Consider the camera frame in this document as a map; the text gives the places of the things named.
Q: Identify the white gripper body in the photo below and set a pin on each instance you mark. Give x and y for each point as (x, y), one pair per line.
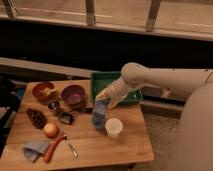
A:
(115, 92)

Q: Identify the grey blue sponge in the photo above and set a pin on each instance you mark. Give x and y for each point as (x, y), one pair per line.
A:
(100, 107)

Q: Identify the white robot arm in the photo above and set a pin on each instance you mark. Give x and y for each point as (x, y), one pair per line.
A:
(194, 148)

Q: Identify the blue plastic cup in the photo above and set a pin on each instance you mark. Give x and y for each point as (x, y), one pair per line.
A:
(98, 121)

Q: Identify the white plastic cup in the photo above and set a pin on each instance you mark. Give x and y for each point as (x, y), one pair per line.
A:
(113, 127)

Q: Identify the small metal cup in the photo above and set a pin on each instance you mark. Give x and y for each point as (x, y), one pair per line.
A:
(54, 107)

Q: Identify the green plastic bin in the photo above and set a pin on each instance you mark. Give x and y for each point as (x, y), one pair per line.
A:
(100, 80)

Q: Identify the black marker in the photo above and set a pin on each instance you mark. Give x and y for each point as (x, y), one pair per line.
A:
(87, 110)

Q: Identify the purple bowl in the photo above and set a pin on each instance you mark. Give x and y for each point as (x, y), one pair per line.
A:
(73, 94)

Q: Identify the black small box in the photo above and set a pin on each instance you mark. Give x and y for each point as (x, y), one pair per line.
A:
(66, 118)

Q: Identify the yellow object in orange bowl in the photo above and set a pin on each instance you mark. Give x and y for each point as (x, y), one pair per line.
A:
(48, 91)

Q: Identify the small metal utensil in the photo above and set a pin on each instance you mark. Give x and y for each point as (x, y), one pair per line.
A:
(75, 153)

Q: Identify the orange fruit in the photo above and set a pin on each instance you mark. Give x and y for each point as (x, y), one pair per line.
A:
(50, 130)

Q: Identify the orange bowl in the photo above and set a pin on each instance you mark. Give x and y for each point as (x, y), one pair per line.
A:
(38, 89)

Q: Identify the blue grey cloth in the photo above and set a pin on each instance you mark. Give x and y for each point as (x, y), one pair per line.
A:
(32, 150)

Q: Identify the red handled tool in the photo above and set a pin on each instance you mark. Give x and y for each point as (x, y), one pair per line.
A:
(51, 149)

